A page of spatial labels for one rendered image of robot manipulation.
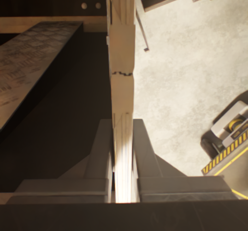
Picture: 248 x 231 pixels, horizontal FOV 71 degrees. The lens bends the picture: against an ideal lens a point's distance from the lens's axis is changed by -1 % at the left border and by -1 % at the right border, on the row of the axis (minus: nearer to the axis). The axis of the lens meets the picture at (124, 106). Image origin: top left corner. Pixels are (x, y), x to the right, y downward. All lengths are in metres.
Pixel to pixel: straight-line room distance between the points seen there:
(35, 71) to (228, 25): 1.03
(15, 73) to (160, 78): 0.86
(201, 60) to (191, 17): 0.25
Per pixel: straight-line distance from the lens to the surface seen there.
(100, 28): 0.87
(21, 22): 0.97
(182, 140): 1.40
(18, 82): 0.39
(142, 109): 1.19
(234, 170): 1.25
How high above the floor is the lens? 1.04
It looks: 63 degrees down
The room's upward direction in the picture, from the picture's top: 177 degrees clockwise
